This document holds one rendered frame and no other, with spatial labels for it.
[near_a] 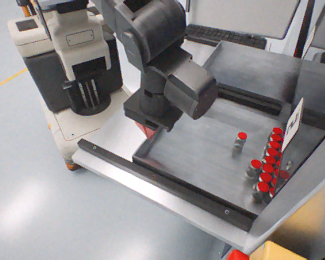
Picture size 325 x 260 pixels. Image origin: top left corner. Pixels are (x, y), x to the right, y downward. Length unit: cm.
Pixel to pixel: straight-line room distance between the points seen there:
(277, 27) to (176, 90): 98
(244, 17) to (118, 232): 129
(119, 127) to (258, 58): 57
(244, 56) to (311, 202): 70
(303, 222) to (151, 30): 27
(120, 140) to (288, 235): 39
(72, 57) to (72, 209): 88
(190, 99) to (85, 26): 88
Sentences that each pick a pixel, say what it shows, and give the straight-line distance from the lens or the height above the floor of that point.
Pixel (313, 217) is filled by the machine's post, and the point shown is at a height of 108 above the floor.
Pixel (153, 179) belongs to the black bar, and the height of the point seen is 90.
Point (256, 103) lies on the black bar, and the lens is 66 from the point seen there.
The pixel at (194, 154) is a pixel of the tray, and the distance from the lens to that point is 51.
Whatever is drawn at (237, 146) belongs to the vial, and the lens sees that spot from 53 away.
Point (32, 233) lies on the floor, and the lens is 153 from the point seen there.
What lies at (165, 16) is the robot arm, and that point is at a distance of 29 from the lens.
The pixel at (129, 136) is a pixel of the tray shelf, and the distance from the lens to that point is 55.
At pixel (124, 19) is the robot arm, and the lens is 29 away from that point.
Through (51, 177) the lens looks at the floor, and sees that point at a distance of 167.
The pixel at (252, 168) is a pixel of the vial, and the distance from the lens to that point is 48.
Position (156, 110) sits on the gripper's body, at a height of 104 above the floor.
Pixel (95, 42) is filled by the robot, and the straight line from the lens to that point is 116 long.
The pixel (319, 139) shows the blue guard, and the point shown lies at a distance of 28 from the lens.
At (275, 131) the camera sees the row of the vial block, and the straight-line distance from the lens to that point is 55.
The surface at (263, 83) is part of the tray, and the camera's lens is 77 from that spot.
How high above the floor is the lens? 129
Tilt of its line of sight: 48 degrees down
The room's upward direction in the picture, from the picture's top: straight up
